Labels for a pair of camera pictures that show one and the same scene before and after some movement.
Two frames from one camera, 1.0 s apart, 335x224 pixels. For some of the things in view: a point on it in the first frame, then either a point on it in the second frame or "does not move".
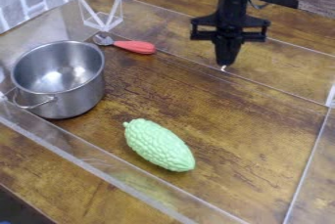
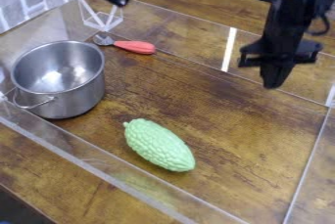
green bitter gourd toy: (160, 145) does not move
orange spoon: (135, 46) does not move
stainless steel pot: (58, 78) does not move
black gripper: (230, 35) to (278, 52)
